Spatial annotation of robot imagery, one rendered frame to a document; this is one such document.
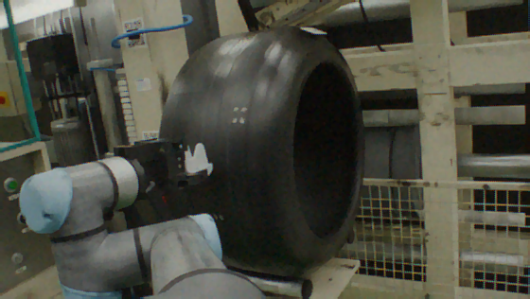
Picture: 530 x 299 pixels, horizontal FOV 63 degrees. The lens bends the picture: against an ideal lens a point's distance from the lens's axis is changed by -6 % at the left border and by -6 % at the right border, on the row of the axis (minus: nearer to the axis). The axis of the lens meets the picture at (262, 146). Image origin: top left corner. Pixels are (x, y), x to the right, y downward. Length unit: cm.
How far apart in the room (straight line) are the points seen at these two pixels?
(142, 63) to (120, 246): 67
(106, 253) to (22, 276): 81
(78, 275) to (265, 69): 49
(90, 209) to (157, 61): 62
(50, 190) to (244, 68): 45
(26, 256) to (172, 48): 70
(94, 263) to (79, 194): 9
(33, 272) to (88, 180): 83
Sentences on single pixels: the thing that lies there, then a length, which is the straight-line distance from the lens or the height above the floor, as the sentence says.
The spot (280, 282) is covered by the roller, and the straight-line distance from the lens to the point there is 106.
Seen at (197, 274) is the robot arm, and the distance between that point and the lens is 32.
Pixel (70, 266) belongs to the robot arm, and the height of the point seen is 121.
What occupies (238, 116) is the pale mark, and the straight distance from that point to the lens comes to 83.
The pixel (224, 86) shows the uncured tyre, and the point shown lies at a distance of 88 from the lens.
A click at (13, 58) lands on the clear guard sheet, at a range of 136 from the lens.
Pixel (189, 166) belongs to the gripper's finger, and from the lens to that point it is 78.
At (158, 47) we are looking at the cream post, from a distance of 117.
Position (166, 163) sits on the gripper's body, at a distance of 72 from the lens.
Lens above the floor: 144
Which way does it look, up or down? 13 degrees down
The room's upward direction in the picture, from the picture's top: 8 degrees counter-clockwise
